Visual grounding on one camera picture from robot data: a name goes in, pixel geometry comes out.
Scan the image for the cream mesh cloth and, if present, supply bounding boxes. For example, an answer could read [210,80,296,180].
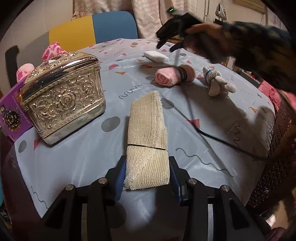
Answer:
[124,91,170,190]

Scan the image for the pink towel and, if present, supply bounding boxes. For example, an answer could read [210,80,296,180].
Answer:
[155,65,196,87]

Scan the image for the white socks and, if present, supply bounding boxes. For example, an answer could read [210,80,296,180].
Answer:
[203,66,237,97]

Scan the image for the dark patterned sleeve forearm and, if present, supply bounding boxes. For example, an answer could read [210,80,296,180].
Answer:
[222,21,295,93]

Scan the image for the right hand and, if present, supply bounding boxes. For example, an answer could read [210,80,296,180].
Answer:
[184,23,229,63]

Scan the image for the patterned beige curtain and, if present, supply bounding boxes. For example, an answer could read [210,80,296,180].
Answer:
[72,0,198,38]

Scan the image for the white foam sponge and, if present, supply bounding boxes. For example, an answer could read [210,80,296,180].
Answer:
[144,51,170,63]

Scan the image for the patterned light blue tablecloth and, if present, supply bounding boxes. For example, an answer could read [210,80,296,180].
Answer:
[15,39,274,216]

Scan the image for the ornate silver tissue box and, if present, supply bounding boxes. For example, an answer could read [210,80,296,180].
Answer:
[19,52,106,145]

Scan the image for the multicolour upholstered chair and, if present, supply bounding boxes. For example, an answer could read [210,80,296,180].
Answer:
[5,11,138,87]

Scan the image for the pink fabric couch cover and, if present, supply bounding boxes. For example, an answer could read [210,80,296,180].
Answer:
[258,80,281,112]

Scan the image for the purple printed box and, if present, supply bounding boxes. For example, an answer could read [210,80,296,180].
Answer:
[0,80,33,142]

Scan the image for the pink spotted plush toy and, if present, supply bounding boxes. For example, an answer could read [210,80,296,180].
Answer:
[16,42,67,82]

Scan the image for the black cable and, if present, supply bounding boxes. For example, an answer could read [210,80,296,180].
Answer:
[176,48,273,162]

